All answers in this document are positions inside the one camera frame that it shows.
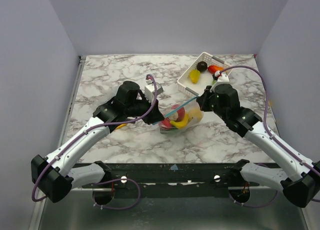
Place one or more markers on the yellow toy starfruit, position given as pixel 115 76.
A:
pixel 194 76

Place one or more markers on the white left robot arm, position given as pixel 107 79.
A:
pixel 55 174

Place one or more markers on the black yellow brush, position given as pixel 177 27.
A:
pixel 120 126

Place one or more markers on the red toy apple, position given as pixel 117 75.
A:
pixel 181 113

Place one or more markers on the toy bok choy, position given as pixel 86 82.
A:
pixel 170 131

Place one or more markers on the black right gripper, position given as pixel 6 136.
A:
pixel 203 102

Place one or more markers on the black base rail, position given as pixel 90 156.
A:
pixel 169 180

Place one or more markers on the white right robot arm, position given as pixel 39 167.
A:
pixel 297 176

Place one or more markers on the toy garlic bulb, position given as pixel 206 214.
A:
pixel 174 117

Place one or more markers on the white perforated plastic basket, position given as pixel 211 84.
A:
pixel 187 87

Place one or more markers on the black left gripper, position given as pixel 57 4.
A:
pixel 155 116

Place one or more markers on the yellow toy banana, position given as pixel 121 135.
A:
pixel 180 124

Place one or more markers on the clear zip top bag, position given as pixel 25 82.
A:
pixel 188 105

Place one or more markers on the dark toy avocado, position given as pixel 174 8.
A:
pixel 201 66

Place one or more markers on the red toy tomato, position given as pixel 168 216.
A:
pixel 165 124

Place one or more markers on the yellow toy lemon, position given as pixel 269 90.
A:
pixel 195 115

